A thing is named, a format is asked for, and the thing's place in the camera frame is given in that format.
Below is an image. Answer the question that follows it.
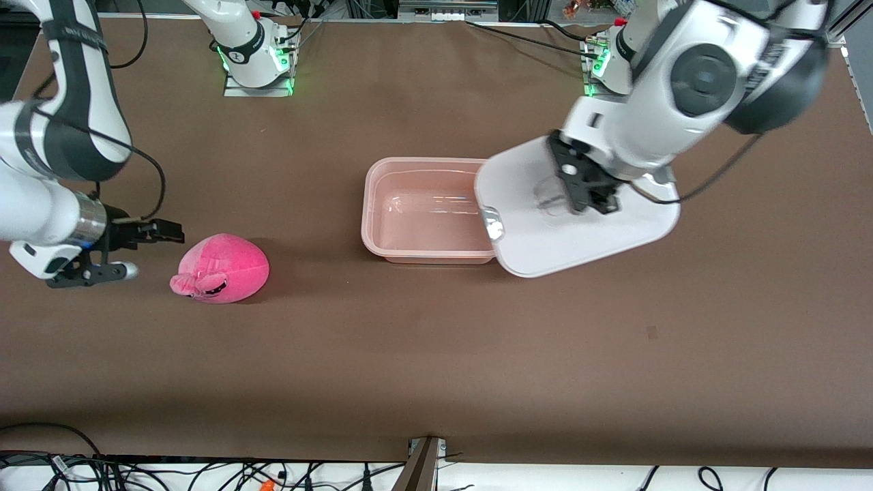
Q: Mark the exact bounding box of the tangled black cable bundle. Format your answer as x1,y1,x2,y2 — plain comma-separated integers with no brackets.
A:
0,451,410,491

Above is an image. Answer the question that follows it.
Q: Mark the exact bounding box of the pink plush toy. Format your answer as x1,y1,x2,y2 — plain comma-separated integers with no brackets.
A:
169,233,270,304

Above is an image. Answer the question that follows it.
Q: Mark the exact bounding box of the white lid with grey clips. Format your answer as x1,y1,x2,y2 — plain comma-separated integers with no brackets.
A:
473,133,682,279

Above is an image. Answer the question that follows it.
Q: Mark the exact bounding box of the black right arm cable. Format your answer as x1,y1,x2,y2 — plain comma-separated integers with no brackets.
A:
31,0,168,222

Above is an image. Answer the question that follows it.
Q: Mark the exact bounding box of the pink translucent plastic box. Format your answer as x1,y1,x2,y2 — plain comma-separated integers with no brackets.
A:
361,157,500,265

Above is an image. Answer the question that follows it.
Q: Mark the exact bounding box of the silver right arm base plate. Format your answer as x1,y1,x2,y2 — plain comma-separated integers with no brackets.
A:
224,68,295,98

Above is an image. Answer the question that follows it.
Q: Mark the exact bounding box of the aluminium profile with bracket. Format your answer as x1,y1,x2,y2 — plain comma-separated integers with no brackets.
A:
392,436,447,491

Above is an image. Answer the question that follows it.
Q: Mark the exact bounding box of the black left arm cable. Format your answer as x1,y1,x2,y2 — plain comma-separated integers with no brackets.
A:
631,0,833,205

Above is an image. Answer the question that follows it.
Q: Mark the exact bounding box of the copper coloured clutter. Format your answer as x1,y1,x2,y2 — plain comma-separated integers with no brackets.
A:
563,0,618,18

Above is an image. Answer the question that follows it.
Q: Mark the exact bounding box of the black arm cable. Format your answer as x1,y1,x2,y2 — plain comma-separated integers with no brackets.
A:
31,0,168,222
631,0,833,205

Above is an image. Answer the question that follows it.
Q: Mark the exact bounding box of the black looped floor cable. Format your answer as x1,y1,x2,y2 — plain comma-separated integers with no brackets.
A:
0,422,103,459

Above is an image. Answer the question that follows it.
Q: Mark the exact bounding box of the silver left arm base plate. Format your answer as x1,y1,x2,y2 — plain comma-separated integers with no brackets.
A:
583,76,625,100

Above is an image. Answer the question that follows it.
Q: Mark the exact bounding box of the long black table cable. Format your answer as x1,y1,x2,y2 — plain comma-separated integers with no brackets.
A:
466,20,601,59

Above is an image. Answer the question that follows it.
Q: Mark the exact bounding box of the short black table cable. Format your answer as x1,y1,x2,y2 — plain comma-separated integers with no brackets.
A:
539,19,594,42

